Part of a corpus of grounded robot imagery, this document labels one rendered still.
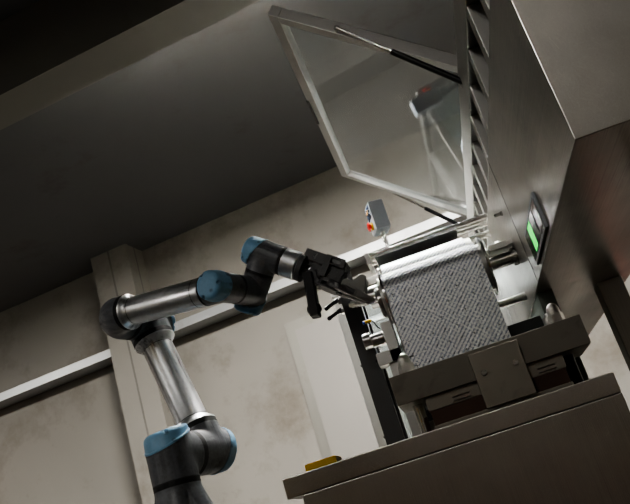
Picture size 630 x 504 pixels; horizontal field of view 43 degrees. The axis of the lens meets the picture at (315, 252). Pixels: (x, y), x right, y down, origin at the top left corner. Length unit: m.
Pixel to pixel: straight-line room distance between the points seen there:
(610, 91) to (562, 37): 0.10
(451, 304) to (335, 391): 3.45
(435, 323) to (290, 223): 3.84
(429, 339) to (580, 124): 0.88
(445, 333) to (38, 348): 4.94
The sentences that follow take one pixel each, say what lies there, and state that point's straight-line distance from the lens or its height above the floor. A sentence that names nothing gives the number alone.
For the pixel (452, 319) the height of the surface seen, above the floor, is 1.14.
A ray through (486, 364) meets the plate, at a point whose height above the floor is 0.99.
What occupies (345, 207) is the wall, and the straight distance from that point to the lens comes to 5.52.
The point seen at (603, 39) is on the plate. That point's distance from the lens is 1.15.
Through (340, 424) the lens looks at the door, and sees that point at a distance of 5.24.
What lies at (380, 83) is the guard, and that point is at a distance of 2.18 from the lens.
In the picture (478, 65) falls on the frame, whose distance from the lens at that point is 1.66.
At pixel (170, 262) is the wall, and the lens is 5.97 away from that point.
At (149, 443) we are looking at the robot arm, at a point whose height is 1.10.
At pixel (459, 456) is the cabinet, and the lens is 1.56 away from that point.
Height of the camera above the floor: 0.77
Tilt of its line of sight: 19 degrees up
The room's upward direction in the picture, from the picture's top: 18 degrees counter-clockwise
